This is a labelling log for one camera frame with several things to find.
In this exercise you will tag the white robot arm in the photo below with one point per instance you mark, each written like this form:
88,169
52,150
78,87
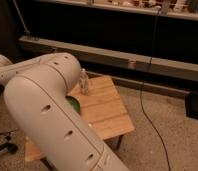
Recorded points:
35,95

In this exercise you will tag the wooden bamboo table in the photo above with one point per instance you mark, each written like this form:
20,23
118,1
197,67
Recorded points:
104,111

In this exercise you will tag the green bowl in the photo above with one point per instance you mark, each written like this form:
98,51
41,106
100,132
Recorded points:
74,103

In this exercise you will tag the metal lamp stand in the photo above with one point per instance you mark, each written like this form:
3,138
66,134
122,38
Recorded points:
26,30

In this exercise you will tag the long wooden bench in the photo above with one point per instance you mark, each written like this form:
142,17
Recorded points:
165,67

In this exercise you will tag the black box on floor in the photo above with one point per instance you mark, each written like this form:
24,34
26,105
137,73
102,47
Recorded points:
191,105

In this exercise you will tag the black chair base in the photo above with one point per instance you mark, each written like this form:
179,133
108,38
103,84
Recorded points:
10,147

